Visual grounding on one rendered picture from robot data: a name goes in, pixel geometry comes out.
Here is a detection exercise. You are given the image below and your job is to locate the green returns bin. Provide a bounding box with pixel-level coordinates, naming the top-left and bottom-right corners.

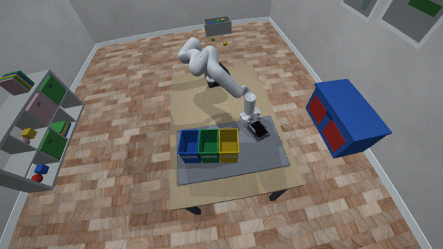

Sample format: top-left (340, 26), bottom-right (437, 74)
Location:
top-left (198, 129), bottom-right (219, 163)

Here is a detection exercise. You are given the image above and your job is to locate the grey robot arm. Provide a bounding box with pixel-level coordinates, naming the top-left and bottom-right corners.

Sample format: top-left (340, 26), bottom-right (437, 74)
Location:
top-left (178, 37), bottom-right (259, 119)

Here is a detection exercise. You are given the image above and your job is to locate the yellow recycle bin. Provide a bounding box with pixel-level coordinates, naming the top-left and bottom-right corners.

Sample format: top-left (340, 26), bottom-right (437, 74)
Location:
top-left (219, 129), bottom-right (239, 163)

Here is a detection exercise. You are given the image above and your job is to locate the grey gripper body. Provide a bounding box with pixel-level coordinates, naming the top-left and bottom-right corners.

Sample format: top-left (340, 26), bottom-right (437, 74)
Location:
top-left (239, 107), bottom-right (260, 122)

